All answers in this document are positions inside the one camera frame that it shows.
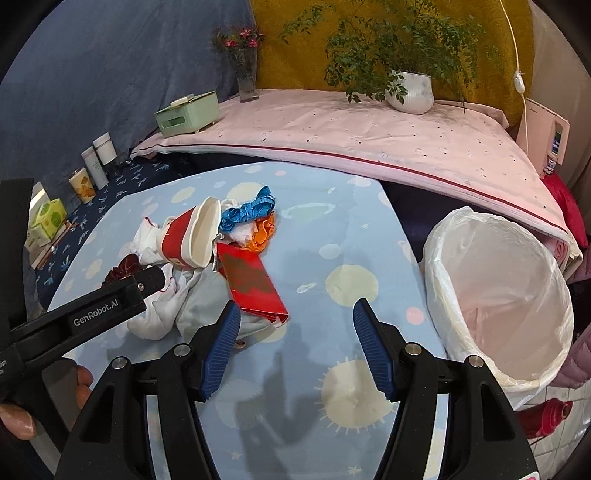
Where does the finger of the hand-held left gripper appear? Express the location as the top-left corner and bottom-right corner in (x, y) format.
(10, 267), (166, 371)

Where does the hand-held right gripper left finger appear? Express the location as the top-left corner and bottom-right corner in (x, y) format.
(58, 299), (242, 480)

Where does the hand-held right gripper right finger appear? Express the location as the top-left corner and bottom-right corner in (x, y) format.
(352, 298), (539, 480)

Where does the dark red crinkled wrapper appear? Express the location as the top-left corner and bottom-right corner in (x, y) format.
(105, 256), (142, 285)

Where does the large white tissue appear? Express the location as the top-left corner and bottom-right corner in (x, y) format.
(127, 219), (195, 341)

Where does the red carton box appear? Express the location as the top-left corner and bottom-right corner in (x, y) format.
(216, 243), (291, 328)

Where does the red and white paper cup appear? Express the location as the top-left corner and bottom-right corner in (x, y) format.
(159, 196), (222, 269)

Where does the small white tissue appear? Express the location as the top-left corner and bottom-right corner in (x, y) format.
(222, 198), (258, 250)

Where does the orange wrapper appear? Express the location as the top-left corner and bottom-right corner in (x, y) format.
(244, 212), (278, 253)

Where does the white bin with plastic liner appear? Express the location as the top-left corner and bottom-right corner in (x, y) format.
(421, 206), (576, 411)

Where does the blue crinkled wrapper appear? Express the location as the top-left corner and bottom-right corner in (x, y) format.
(219, 186), (276, 232)

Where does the person's left hand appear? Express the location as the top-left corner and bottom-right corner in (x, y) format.
(0, 357), (94, 439)

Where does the green tissue carton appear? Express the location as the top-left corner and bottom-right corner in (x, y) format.
(25, 198), (68, 248)

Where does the can with orange print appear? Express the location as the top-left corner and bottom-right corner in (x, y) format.
(68, 167), (96, 204)

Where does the white tube bottle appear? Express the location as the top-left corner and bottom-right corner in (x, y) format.
(82, 147), (109, 190)

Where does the white jar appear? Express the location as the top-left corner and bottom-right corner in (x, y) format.
(92, 132), (117, 165)

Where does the light blue printed tablecloth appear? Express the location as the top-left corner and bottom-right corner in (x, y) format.
(46, 161), (455, 480)

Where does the dark blue printed cloth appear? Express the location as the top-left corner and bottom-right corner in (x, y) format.
(23, 157), (259, 315)

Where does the red thermos bottle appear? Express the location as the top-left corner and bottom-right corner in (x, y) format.
(517, 399), (574, 442)

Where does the pink jacket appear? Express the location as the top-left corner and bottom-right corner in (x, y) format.
(551, 323), (591, 393)

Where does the blue-grey cloth backdrop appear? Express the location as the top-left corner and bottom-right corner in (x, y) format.
(0, 0), (257, 217)

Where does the green tissue box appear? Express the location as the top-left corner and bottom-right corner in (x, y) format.
(154, 91), (219, 138)

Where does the pink quilt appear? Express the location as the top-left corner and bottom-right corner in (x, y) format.
(131, 88), (571, 241)

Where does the red cloth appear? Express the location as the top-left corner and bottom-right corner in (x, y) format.
(541, 173), (588, 250)

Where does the green plant in white pot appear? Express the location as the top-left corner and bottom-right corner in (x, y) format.
(279, 0), (505, 116)

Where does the glass vase with pink flowers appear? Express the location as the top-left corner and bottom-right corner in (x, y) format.
(211, 25), (267, 103)

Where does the white water dispenser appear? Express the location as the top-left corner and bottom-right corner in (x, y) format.
(516, 98), (571, 167)

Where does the yellow cloth backdrop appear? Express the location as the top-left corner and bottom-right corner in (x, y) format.
(249, 0), (536, 103)

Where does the beige curtain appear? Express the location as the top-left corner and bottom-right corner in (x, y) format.
(529, 0), (591, 185)

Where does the white cable with switch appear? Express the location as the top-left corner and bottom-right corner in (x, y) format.
(499, 0), (532, 153)

